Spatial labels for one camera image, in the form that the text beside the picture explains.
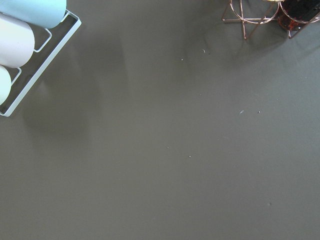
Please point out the white wire cup rack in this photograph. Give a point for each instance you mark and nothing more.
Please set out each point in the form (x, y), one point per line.
(48, 43)

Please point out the pink cup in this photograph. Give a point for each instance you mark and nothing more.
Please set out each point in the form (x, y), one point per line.
(17, 42)

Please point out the light blue cup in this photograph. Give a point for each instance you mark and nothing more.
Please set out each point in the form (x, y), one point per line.
(44, 13)

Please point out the dark drink bottle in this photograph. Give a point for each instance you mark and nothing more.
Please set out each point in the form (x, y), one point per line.
(294, 13)

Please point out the copper wire bottle rack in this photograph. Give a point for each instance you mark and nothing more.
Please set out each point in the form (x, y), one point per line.
(250, 24)

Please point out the mint green cup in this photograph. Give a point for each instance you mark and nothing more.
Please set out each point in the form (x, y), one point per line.
(5, 84)

